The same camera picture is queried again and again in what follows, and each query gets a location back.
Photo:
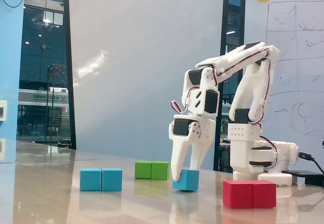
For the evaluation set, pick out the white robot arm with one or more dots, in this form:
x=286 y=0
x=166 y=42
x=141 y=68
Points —
x=243 y=143

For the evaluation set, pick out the dark metal lattice tower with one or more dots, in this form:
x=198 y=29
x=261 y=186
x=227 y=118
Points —
x=57 y=67

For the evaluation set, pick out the wide black window frame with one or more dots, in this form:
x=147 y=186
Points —
x=225 y=18

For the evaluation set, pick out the white wall switch box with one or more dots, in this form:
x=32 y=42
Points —
x=3 y=110

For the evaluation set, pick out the flat black power box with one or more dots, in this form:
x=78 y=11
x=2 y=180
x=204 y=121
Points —
x=308 y=177

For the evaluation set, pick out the whiteboard with pen drawings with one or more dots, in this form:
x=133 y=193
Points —
x=303 y=82

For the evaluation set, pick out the slim black window post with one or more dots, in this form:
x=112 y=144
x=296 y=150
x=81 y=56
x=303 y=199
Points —
x=69 y=56

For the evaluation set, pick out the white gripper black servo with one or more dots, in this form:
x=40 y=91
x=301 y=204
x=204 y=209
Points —
x=206 y=131

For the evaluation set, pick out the long blue block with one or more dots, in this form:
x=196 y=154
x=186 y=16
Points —
x=101 y=179

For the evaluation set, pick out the long green block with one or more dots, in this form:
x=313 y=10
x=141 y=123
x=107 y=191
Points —
x=152 y=170

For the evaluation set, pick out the small blue cube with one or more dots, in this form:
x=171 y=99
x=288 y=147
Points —
x=188 y=181

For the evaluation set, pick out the long red block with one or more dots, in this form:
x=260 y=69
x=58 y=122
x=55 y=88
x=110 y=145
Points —
x=248 y=194

